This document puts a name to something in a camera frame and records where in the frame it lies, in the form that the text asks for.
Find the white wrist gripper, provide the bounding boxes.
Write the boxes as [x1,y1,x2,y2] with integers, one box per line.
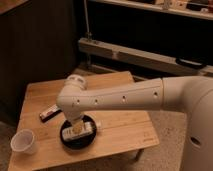
[65,112,84,134]

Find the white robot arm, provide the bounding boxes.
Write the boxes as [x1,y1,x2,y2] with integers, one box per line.
[56,74,213,171]

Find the black round plate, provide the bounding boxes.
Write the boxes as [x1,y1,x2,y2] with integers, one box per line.
[60,115,97,150]

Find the black and white box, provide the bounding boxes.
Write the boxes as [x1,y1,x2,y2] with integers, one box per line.
[39,104,61,122]

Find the wooden folding table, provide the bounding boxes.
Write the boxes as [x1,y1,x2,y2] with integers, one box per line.
[8,80,159,171]

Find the long wooden bench shelf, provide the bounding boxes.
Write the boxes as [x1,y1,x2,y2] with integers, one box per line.
[78,38,213,77]

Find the metal pole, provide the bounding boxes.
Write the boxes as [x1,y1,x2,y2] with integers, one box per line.
[83,0,92,41]

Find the black handle on shelf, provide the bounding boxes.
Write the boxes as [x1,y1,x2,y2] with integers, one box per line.
[175,58,207,69]

